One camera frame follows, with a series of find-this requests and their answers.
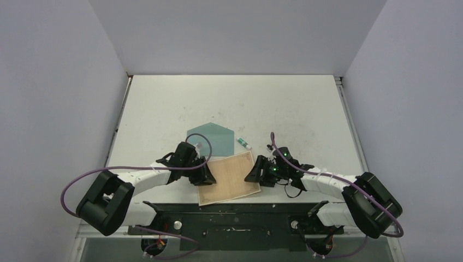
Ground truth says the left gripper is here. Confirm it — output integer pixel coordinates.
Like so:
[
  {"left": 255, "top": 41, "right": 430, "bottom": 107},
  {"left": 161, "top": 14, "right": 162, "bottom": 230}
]
[{"left": 182, "top": 157, "right": 216, "bottom": 186}]

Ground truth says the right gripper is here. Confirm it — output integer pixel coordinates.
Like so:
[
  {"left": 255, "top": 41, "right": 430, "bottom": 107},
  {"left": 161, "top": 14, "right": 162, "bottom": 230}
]
[{"left": 245, "top": 156, "right": 288, "bottom": 188}]

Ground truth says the tan letter paper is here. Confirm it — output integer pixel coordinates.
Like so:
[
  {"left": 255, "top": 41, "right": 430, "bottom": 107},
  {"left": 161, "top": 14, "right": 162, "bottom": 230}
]
[{"left": 198, "top": 151, "right": 261, "bottom": 206}]

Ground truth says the teal envelope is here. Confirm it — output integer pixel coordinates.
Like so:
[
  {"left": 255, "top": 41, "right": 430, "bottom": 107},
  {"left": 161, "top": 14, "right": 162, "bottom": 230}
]
[{"left": 187, "top": 122, "right": 235, "bottom": 157}]

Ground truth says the green white glue stick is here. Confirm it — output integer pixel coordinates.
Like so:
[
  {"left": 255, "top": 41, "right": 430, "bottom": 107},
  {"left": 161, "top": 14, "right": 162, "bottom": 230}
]
[{"left": 236, "top": 138, "right": 252, "bottom": 150}]

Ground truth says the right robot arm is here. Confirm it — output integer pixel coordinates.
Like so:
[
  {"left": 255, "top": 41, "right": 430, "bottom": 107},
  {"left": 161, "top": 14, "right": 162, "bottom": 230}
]
[{"left": 244, "top": 147, "right": 403, "bottom": 239}]

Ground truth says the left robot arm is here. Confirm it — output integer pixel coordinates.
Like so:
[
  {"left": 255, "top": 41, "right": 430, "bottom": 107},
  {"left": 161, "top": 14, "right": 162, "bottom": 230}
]
[{"left": 75, "top": 141, "right": 216, "bottom": 236}]

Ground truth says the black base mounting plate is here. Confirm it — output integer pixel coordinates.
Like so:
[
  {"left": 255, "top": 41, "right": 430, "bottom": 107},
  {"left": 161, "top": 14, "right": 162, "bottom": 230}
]
[{"left": 147, "top": 203, "right": 344, "bottom": 252}]

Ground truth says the aluminium frame rail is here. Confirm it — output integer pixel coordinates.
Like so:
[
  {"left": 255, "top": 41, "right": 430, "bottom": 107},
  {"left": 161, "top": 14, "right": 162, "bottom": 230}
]
[{"left": 74, "top": 221, "right": 402, "bottom": 262}]

